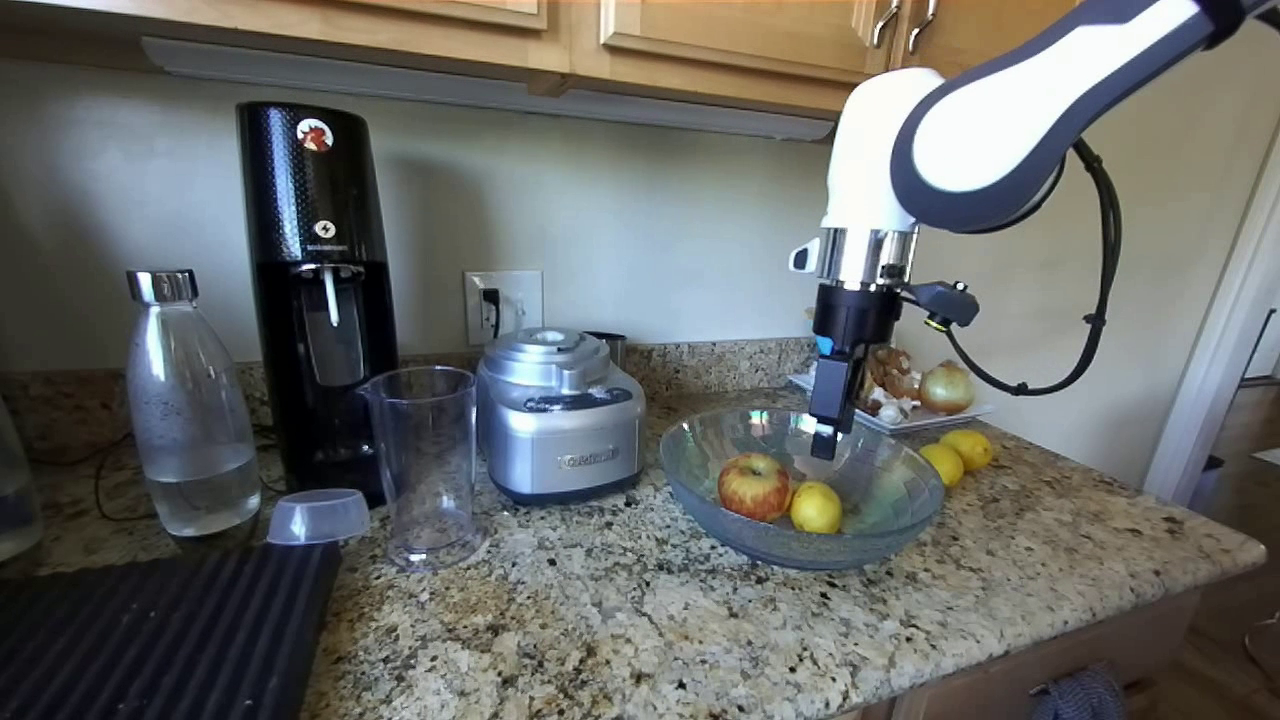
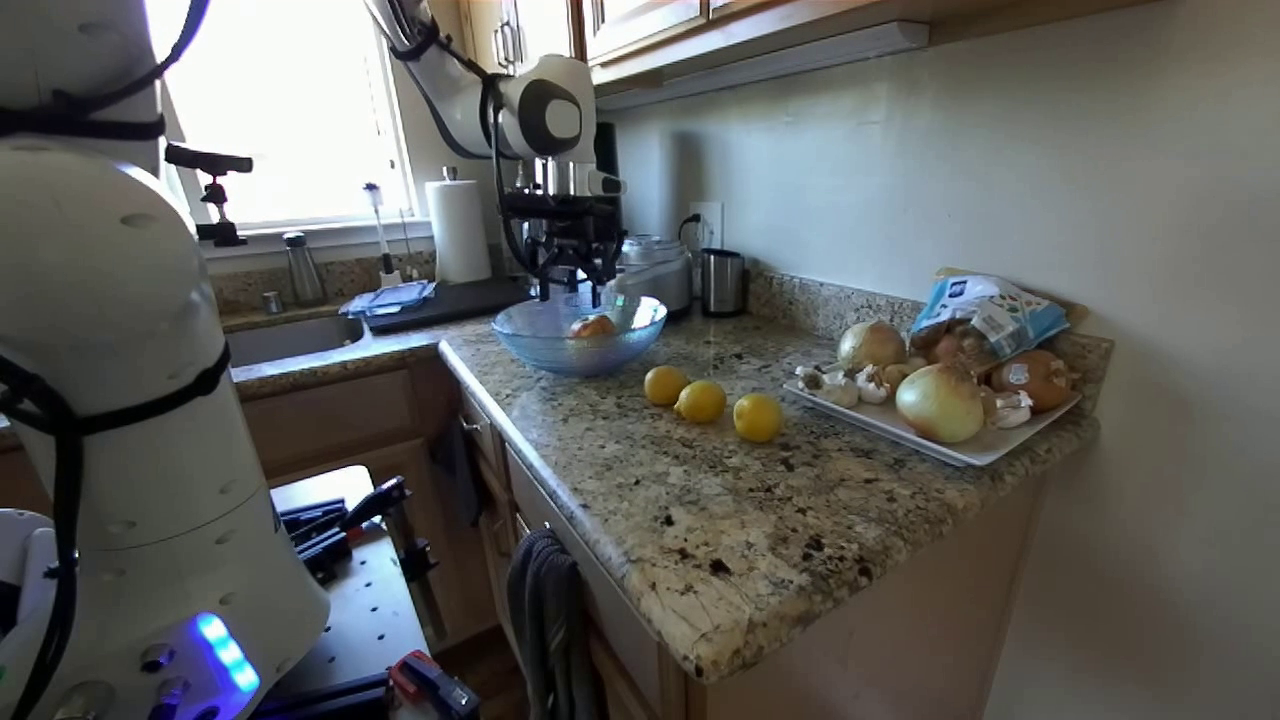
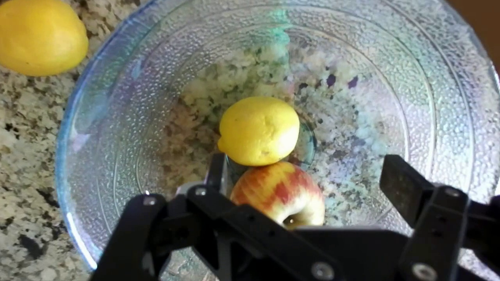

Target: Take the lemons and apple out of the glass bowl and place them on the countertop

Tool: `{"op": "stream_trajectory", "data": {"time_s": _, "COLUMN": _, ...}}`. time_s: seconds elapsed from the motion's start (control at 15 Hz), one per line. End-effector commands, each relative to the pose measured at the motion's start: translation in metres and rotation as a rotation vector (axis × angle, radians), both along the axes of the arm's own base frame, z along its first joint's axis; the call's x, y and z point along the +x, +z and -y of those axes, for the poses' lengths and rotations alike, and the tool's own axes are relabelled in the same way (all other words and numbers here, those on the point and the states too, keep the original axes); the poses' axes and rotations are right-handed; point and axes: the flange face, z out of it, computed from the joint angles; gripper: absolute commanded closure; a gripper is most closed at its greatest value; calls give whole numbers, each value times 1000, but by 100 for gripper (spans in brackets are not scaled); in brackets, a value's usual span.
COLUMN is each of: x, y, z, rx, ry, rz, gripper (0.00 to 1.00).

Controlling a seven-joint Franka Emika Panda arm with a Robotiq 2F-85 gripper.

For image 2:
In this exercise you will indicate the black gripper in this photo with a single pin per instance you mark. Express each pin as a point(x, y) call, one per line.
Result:
point(585, 227)

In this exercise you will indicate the yellow lemon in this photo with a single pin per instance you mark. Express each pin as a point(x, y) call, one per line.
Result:
point(703, 403)
point(758, 417)
point(667, 386)

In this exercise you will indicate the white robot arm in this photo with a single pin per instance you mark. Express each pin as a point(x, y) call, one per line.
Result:
point(120, 332)

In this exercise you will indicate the red yellow apple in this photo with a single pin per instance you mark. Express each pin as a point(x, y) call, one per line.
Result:
point(595, 326)

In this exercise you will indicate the clear glass bowl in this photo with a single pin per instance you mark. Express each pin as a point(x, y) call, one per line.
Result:
point(532, 351)

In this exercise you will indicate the silver kitchen appliance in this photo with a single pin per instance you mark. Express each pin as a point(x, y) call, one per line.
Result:
point(657, 272)

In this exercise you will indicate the black soda maker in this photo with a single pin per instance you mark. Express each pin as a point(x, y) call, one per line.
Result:
point(609, 152)

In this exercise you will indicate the white paper towel roll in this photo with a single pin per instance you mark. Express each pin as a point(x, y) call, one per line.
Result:
point(456, 227)

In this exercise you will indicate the black ribbed drying mat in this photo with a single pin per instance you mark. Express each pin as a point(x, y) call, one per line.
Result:
point(452, 306)

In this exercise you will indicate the steel mug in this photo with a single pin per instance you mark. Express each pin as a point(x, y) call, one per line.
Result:
point(722, 280)

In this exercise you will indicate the blue cloth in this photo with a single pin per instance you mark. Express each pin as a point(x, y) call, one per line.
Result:
point(387, 299)

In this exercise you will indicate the white dish brush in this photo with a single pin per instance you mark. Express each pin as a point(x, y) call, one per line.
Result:
point(382, 234)

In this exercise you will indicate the wooden base cabinet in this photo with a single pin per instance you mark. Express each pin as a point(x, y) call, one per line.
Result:
point(362, 415)

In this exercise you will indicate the white mushroom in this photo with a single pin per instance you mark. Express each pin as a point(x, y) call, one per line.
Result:
point(1015, 411)
point(874, 383)
point(836, 391)

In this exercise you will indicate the kitchen sink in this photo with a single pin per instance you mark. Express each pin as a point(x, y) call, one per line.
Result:
point(285, 337)

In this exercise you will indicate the yellow onion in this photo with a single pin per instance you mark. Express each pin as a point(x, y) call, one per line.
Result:
point(870, 345)
point(943, 403)

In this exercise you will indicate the bright window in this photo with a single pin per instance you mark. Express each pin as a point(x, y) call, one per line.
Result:
point(306, 120)

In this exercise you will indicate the grey hanging towel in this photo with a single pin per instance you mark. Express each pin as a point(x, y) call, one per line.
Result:
point(554, 627)

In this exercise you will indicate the brown mushroom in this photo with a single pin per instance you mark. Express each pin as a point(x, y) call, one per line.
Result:
point(960, 351)
point(1043, 379)

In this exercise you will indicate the black perforated cart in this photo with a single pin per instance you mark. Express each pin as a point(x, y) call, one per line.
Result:
point(345, 612)

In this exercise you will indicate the blue white food bag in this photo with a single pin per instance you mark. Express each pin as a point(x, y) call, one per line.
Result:
point(993, 312)

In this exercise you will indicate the red blue tool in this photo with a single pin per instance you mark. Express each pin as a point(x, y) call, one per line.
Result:
point(434, 684)

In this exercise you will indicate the white rectangular plate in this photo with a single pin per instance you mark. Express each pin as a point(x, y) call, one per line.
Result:
point(1046, 415)

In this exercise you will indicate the white wall outlet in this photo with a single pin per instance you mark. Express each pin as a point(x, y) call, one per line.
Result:
point(707, 221)

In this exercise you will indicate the wooden wall cabinet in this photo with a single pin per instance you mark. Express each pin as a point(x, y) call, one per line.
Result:
point(641, 27)

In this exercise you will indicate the black camera stand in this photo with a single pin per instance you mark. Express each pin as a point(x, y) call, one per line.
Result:
point(212, 200)

